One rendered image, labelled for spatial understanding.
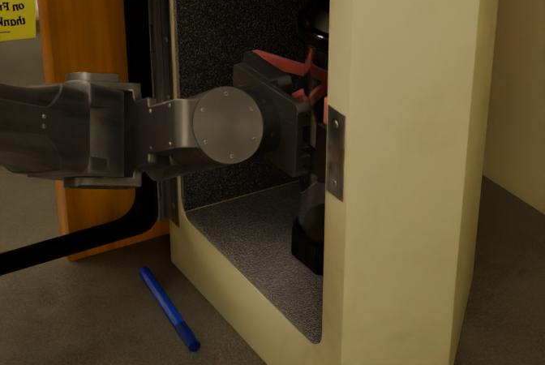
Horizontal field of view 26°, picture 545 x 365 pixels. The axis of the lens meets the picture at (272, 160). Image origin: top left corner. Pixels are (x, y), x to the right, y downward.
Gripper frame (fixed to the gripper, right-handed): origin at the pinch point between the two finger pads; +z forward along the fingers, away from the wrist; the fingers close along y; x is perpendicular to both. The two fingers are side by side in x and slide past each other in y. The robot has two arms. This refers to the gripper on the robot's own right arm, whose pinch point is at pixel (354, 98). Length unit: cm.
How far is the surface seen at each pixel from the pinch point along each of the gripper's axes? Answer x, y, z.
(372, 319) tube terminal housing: 12.0, -14.1, -7.2
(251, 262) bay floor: 15.7, 3.0, -8.1
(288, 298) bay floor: 15.7, -3.7, -8.4
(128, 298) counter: 23.6, 14.0, -15.5
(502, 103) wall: 14.3, 17.1, 33.8
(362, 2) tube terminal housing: -14.7, -14.0, -10.0
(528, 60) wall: 7.6, 13.6, 33.5
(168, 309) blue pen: 22.5, 9.0, -13.7
